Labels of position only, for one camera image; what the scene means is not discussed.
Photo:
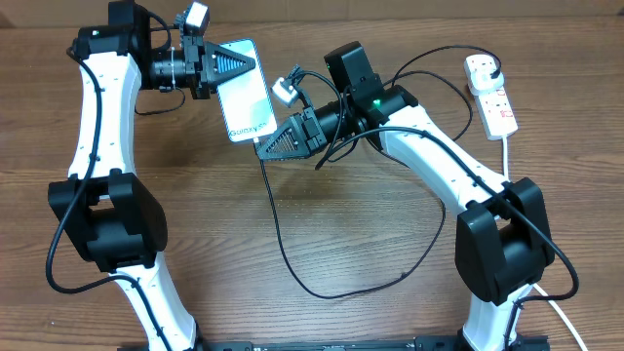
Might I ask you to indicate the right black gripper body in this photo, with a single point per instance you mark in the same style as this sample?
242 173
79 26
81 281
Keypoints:
314 130

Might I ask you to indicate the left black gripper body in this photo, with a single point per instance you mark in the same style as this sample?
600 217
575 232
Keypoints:
193 66

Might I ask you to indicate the Samsung Galaxy smartphone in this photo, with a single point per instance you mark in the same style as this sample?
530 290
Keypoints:
245 103

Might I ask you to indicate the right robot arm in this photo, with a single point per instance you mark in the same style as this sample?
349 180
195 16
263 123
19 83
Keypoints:
503 241

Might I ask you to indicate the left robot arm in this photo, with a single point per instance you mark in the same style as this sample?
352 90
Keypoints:
107 213

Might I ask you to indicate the white charger plug adapter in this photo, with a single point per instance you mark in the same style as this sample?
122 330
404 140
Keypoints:
481 82

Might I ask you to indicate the white power strip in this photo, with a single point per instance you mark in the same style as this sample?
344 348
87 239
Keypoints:
495 109

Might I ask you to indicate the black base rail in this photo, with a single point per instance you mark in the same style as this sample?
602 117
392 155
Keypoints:
336 346

